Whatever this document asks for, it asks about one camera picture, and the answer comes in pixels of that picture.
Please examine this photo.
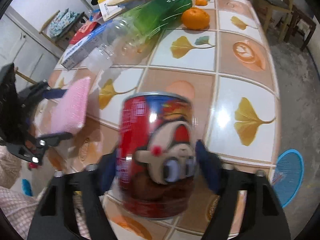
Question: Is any yellow white cardboard box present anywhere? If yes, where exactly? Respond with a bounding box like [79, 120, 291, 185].
[97, 0, 125, 22]

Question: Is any white door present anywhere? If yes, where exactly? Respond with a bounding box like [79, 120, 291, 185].
[0, 5, 62, 88]

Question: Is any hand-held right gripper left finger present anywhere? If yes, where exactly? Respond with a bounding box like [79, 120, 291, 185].
[27, 152, 118, 240]

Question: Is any red snack bag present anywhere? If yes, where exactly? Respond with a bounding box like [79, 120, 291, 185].
[69, 21, 98, 45]

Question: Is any wooden chair with patterned cloth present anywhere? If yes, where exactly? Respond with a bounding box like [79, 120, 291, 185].
[39, 10, 87, 49]

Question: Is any teal patterned cloth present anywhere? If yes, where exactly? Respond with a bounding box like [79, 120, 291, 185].
[49, 9, 78, 37]

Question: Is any green plastic bottle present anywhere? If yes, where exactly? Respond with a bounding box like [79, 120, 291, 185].
[86, 0, 194, 72]

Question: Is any red drink can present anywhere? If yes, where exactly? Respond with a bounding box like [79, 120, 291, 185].
[117, 92, 199, 221]

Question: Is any blue white cardboard box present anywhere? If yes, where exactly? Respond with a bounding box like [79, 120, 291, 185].
[61, 21, 113, 70]

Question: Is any blue plastic wastebasket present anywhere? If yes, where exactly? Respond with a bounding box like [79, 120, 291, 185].
[272, 149, 304, 208]

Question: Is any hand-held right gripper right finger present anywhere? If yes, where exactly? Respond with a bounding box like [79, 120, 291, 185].
[195, 139, 292, 240]

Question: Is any dark wooden stool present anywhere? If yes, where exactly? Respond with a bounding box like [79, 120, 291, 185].
[285, 5, 317, 52]

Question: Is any large orange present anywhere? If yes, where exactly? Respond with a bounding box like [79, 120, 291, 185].
[181, 8, 210, 30]

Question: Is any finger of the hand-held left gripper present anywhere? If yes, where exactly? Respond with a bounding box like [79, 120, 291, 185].
[7, 132, 73, 165]
[17, 80, 68, 107]

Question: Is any pink sponge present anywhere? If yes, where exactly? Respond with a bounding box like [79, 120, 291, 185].
[51, 77, 92, 133]

